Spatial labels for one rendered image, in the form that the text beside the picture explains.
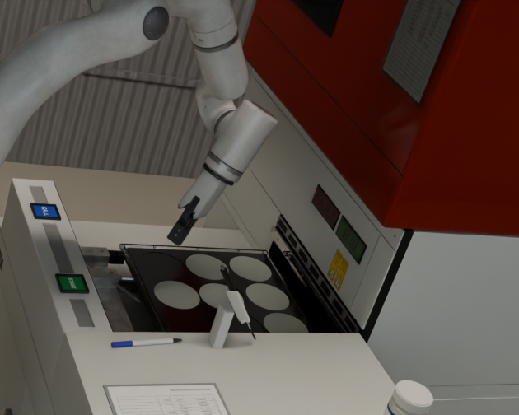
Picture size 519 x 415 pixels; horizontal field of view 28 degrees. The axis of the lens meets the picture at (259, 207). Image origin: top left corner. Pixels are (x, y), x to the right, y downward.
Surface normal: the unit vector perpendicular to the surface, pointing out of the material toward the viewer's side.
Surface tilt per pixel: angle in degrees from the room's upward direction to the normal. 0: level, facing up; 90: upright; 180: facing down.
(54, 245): 0
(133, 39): 106
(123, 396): 0
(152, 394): 0
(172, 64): 90
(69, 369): 90
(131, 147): 90
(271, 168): 90
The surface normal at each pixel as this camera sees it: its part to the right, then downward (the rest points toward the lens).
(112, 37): -0.07, 0.73
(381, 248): -0.89, -0.06
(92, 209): 0.29, -0.84
